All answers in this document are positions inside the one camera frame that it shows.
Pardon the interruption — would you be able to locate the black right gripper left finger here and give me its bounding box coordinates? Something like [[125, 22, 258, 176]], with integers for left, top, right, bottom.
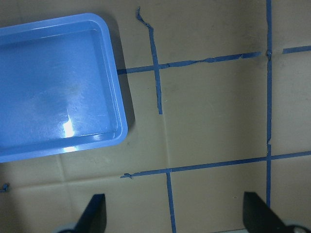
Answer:
[[73, 194, 106, 233]]

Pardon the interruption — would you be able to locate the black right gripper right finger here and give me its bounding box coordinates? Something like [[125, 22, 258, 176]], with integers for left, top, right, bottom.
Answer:
[[243, 192, 293, 233]]

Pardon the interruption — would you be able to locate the blue plastic tray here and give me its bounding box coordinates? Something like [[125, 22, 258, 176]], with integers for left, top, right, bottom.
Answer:
[[0, 13, 128, 163]]

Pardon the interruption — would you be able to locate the brown paper table cover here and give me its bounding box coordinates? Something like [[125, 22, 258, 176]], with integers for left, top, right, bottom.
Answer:
[[0, 0, 311, 233]]

